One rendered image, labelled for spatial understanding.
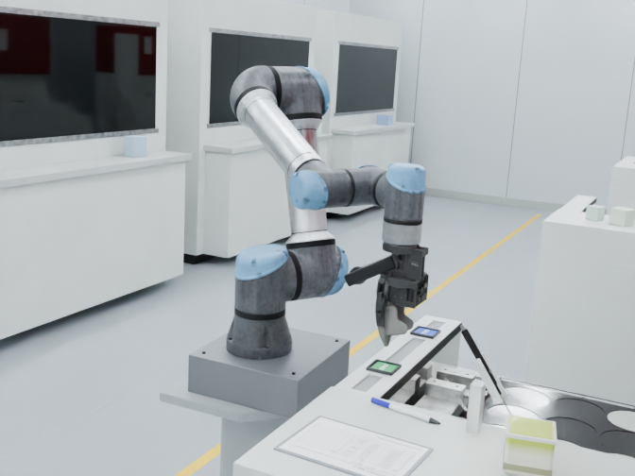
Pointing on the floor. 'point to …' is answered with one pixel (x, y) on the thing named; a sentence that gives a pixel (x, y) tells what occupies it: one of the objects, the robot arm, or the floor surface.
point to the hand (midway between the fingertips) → (383, 338)
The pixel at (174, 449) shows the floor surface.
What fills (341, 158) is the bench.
